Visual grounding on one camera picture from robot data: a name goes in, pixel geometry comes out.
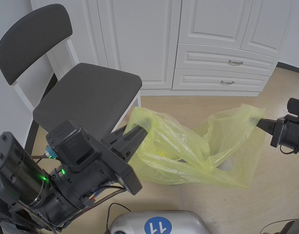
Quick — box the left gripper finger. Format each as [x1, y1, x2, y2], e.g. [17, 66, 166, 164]
[115, 126, 149, 166]
[102, 128, 130, 150]

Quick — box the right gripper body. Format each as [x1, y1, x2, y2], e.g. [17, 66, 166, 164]
[271, 117, 299, 155]

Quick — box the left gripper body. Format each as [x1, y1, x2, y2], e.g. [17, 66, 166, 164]
[50, 140, 143, 210]

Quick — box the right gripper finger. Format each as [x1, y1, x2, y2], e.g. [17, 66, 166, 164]
[256, 117, 277, 138]

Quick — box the yellow plastic bag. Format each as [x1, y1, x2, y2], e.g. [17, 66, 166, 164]
[124, 104, 266, 188]

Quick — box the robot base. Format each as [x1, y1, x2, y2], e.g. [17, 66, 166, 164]
[110, 210, 212, 234]

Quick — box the clear printed wrapper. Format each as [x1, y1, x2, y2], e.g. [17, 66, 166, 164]
[218, 158, 235, 173]

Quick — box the white wardrobe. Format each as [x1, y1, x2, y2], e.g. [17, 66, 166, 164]
[28, 0, 294, 97]

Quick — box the grey and white chair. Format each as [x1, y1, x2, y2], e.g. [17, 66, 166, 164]
[0, 3, 143, 141]

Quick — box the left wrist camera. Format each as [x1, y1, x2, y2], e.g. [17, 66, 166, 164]
[45, 120, 103, 172]

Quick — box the black cable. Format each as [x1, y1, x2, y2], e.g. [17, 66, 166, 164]
[106, 202, 133, 234]

